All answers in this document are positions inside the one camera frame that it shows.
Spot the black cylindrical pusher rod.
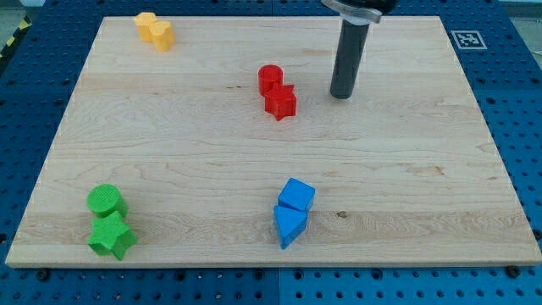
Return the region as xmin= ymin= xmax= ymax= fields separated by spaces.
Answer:
xmin=329 ymin=19 xmax=369 ymax=99

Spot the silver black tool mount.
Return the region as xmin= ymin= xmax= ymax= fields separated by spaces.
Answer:
xmin=321 ymin=0 xmax=398 ymax=24

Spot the red star block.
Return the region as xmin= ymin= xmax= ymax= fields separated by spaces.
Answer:
xmin=264 ymin=83 xmax=297 ymax=121

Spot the green star block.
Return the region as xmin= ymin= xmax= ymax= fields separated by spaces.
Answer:
xmin=87 ymin=211 xmax=138 ymax=261

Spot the red cylinder block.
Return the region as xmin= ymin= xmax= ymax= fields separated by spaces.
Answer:
xmin=257 ymin=64 xmax=284 ymax=96

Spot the white fiducial marker tag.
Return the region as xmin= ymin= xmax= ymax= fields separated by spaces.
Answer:
xmin=451 ymin=30 xmax=487 ymax=50

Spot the blue cube block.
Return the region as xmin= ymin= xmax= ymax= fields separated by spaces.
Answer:
xmin=278 ymin=178 xmax=316 ymax=212

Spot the wooden board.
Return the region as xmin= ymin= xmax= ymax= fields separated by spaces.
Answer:
xmin=6 ymin=16 xmax=541 ymax=269

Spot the yellow heart block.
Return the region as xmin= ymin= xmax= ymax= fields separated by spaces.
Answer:
xmin=149 ymin=21 xmax=175 ymax=53

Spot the blue triangle block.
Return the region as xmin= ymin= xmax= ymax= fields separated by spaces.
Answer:
xmin=274 ymin=206 xmax=308 ymax=249

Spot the yellow hexagon block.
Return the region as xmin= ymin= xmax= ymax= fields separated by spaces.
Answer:
xmin=134 ymin=12 xmax=157 ymax=42

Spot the black bolt right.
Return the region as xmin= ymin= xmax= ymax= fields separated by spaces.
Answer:
xmin=505 ymin=265 xmax=521 ymax=279

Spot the black bolt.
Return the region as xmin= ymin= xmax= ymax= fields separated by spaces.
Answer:
xmin=505 ymin=265 xmax=521 ymax=279
xmin=36 ymin=269 xmax=50 ymax=281

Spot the green cylinder block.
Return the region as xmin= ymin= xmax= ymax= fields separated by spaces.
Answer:
xmin=86 ymin=184 xmax=129 ymax=218

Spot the black bolt left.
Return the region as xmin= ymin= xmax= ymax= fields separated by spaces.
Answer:
xmin=36 ymin=269 xmax=50 ymax=281

